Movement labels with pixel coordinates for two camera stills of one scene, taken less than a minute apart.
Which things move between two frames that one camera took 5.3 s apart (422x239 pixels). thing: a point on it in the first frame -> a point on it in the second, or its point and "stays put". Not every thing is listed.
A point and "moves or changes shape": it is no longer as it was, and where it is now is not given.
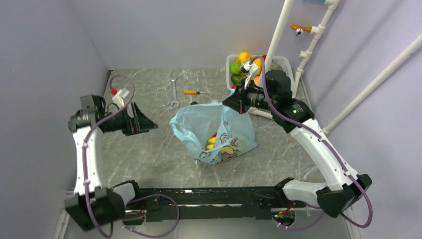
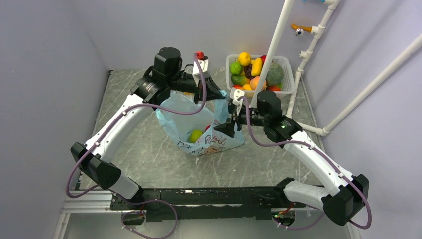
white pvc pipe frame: [360, 98] stays put
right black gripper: [238, 101] -> [228, 128]
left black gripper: [141, 123] -> [212, 92]
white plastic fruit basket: [282, 60] stays put
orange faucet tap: [299, 30] stays put
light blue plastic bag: [222, 134] moves or changes shape
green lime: [235, 67] stays put
